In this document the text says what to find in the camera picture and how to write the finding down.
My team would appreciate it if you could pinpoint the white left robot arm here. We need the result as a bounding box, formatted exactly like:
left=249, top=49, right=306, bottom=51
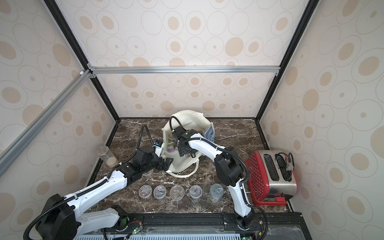
left=23, top=142, right=173, bottom=240

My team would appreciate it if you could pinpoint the clear plastic jar by wall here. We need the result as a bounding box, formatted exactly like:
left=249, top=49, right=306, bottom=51
left=97, top=146, right=119, bottom=168

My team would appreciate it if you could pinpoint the black corner frame post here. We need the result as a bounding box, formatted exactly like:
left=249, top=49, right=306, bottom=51
left=254, top=0, right=320, bottom=122
left=43, top=0, right=121, bottom=122

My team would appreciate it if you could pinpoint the large clear seed jar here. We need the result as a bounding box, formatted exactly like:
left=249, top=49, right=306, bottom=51
left=209, top=184, right=225, bottom=203

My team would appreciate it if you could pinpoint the black corner frame post right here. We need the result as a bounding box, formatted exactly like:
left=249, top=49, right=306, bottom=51
left=254, top=0, right=320, bottom=122

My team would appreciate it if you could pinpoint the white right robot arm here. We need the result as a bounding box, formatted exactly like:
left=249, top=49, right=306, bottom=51
left=169, top=116, right=255, bottom=230

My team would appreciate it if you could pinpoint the red and steel toaster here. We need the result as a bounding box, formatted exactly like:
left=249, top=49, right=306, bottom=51
left=245, top=150, right=298, bottom=206

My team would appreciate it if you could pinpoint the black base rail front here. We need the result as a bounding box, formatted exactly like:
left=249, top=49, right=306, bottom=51
left=107, top=213, right=312, bottom=240

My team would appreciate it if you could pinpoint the silver aluminium bar left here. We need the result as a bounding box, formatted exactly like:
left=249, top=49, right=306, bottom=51
left=1, top=70, right=91, bottom=175

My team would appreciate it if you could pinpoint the silver aluminium crossbar back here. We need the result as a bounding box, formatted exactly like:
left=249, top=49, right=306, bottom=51
left=91, top=66, right=280, bottom=74

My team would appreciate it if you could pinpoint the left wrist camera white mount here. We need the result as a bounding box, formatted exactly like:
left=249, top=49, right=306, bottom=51
left=154, top=140, right=164, bottom=157

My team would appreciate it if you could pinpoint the black corner frame post left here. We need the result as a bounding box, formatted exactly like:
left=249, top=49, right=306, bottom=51
left=43, top=0, right=121, bottom=122

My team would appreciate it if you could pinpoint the cream canvas starry night bag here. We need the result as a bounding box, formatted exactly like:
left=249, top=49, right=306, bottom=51
left=161, top=110, right=215, bottom=178

